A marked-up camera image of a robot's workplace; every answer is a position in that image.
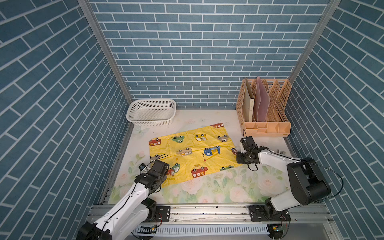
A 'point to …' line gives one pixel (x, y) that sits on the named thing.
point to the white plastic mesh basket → (151, 112)
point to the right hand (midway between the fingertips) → (239, 159)
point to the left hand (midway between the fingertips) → (165, 177)
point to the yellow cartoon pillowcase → (194, 153)
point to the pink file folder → (261, 102)
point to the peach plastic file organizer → (278, 124)
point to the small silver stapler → (281, 152)
